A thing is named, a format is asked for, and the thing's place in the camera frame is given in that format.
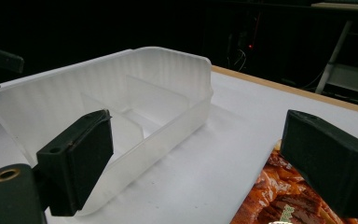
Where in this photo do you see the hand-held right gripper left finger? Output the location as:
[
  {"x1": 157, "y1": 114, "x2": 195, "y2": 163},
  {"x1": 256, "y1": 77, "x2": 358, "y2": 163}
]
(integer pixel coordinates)
[{"x1": 35, "y1": 108, "x2": 115, "y2": 217}]

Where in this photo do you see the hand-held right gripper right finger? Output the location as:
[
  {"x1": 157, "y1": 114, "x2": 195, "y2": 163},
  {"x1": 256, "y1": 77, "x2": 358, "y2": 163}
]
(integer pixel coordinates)
[{"x1": 280, "y1": 109, "x2": 358, "y2": 219}]

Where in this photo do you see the orange food photo packet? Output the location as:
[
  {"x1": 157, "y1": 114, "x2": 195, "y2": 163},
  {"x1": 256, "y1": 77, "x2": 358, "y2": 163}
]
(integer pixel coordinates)
[{"x1": 229, "y1": 139, "x2": 358, "y2": 224}]

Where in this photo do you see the translucent white plastic bin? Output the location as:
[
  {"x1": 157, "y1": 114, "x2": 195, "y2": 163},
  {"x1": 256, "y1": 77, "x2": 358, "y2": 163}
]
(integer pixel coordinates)
[{"x1": 0, "y1": 46, "x2": 214, "y2": 217}]

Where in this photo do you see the grey metal stand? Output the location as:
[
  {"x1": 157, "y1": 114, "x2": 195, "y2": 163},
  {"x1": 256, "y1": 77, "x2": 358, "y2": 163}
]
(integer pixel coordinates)
[{"x1": 314, "y1": 20, "x2": 358, "y2": 98}]

